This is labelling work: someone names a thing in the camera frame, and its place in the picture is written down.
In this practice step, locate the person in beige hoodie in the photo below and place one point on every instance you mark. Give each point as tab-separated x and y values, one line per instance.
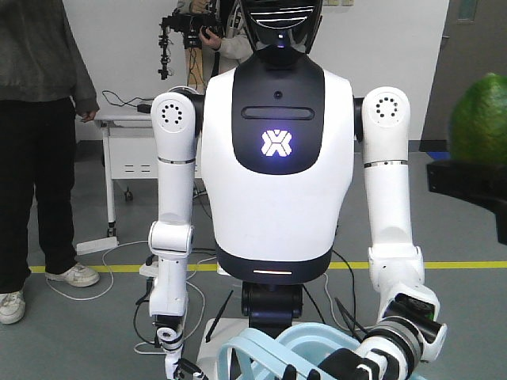
223	52

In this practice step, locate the black power adapter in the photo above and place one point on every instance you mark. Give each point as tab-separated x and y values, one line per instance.
143	108

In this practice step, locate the white humanoid robot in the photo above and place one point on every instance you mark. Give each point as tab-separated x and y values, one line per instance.
275	143

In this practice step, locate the green lime front edge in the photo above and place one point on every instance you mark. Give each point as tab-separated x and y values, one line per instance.
477	131

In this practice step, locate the white power strip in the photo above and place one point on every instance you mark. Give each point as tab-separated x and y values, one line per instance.
97	245

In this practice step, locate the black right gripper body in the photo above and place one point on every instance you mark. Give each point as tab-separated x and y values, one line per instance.
481	184

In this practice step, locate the white desk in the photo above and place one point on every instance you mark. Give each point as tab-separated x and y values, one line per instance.
135	147

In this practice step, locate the black camera rig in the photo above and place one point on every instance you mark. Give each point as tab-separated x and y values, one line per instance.
189	26

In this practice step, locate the light blue shopping basket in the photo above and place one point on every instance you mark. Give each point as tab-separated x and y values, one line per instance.
391	350

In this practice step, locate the person in grey jacket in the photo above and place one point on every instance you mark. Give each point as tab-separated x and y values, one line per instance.
45	88

